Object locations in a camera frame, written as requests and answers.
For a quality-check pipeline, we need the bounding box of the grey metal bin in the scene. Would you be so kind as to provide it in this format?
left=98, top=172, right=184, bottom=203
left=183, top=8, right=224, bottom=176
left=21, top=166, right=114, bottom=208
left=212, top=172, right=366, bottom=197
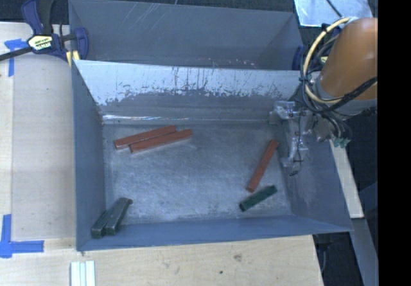
left=67, top=0, right=354, bottom=252

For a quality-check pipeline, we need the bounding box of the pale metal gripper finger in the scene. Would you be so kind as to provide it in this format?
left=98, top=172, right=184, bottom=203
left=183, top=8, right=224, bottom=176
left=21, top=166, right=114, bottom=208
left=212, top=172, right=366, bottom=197
left=279, top=116, right=310, bottom=169
left=268, top=100, right=297, bottom=125

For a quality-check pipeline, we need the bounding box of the red-brown flat block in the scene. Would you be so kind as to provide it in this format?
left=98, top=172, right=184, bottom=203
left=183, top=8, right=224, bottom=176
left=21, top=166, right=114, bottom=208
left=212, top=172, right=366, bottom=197
left=128, top=129, right=194, bottom=154
left=245, top=139, right=280, bottom=193
left=114, top=125, right=179, bottom=150

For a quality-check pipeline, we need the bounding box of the dark green flat block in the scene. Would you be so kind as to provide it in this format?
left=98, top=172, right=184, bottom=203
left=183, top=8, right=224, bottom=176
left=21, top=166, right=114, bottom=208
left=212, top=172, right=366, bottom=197
left=103, top=197, right=134, bottom=237
left=90, top=210, right=110, bottom=240
left=238, top=184, right=279, bottom=213

